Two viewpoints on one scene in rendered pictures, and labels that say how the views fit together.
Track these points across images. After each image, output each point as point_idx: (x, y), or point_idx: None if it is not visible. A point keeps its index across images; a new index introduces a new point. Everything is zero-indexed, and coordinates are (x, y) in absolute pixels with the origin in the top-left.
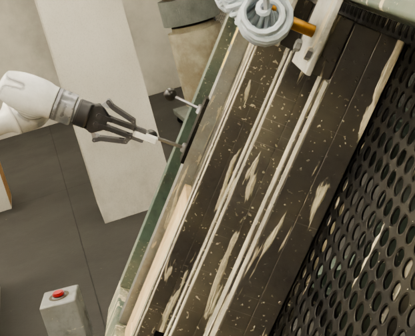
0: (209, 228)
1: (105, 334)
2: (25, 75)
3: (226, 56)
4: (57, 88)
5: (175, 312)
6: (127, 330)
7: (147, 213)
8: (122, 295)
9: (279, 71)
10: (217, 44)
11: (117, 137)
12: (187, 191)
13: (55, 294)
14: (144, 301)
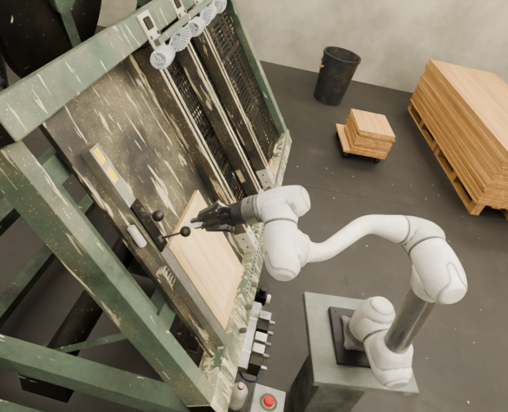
0: (216, 107)
1: (235, 373)
2: (285, 186)
3: (111, 171)
4: (259, 194)
5: (231, 135)
6: (225, 315)
7: (179, 353)
8: (216, 377)
9: (189, 48)
10: (77, 213)
11: (213, 228)
12: (173, 236)
13: (271, 397)
14: (215, 284)
